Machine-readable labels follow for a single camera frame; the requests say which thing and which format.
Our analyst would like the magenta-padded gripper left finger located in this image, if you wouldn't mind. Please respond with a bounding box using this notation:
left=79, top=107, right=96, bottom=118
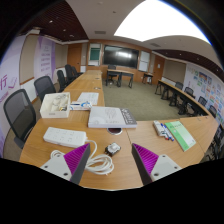
left=39, top=143, right=91, bottom=185

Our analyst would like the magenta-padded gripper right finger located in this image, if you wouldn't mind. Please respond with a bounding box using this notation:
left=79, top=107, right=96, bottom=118
left=131, top=143, right=183, bottom=186

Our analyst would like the white power strip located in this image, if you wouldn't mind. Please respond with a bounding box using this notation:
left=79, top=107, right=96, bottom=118
left=42, top=126, right=88, bottom=149

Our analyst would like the red-capped whiteboard marker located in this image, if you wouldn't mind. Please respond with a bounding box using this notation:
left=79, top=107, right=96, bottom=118
left=159, top=124, right=170, bottom=142

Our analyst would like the white whiteboard eraser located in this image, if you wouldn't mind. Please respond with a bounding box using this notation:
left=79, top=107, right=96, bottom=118
left=152, top=120, right=167, bottom=138

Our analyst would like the blue-capped whiteboard marker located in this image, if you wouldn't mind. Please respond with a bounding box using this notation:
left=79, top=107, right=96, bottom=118
left=160, top=123, right=175, bottom=142

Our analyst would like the green booklet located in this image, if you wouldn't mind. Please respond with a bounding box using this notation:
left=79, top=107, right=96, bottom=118
left=164, top=120, right=197, bottom=153

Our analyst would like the white open compartment box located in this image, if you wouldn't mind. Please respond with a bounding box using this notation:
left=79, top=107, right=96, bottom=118
left=39, top=91, right=72, bottom=119

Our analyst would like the thick white book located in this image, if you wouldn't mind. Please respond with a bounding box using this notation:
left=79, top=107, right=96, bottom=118
left=87, top=106, right=138, bottom=129

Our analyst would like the small white-blue carton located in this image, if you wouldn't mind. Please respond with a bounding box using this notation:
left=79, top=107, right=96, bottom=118
left=69, top=100, right=93, bottom=111

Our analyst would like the white printed paper sheet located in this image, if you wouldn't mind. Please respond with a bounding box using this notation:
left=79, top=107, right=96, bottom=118
left=76, top=91, right=100, bottom=106

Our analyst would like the black mesh office chair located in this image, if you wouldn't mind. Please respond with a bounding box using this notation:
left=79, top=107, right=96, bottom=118
left=3, top=88, right=37, bottom=150
left=33, top=75, right=57, bottom=104

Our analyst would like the long dark side table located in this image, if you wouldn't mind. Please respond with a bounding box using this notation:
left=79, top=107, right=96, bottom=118
left=154, top=79, right=218, bottom=118

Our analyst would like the group of black side chairs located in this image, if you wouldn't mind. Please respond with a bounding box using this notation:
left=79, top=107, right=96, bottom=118
left=174, top=81, right=224, bottom=118

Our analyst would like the small dark side table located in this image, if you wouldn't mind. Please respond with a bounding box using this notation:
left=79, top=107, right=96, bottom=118
left=142, top=72, right=154, bottom=86

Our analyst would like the row of black chairs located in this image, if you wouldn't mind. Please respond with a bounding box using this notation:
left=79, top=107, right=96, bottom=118
left=56, top=63, right=83, bottom=93

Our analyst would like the dark presenter desk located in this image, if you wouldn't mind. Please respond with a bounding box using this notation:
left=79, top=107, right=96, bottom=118
left=105, top=68, right=135, bottom=89

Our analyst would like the large ceiling light panel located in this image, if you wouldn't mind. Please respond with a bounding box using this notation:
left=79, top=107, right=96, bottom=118
left=113, top=0, right=211, bottom=44

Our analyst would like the white power strip cable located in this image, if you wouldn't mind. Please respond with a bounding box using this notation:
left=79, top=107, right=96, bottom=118
left=49, top=139, right=115, bottom=176

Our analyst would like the round table cable grommet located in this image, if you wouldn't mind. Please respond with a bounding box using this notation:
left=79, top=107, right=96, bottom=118
left=106, top=127, right=123, bottom=136

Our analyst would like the group of colourful wall posters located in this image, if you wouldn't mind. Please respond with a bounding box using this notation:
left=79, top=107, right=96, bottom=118
left=184, top=64, right=224, bottom=126

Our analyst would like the white wall board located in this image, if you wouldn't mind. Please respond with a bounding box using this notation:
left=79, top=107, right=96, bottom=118
left=138, top=50, right=151, bottom=73

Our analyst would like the large black wall screen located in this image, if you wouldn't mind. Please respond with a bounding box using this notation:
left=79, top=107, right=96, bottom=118
left=103, top=44, right=140, bottom=70

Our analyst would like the narrow purple wall banner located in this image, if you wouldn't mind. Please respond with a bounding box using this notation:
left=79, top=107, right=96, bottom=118
left=33, top=35, right=57, bottom=81

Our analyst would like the green-white wall board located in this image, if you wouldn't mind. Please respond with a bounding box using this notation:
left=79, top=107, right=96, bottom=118
left=88, top=43, right=102, bottom=67

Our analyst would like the wide purple wall banner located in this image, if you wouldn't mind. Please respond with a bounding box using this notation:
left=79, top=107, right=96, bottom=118
left=0, top=34, right=27, bottom=158

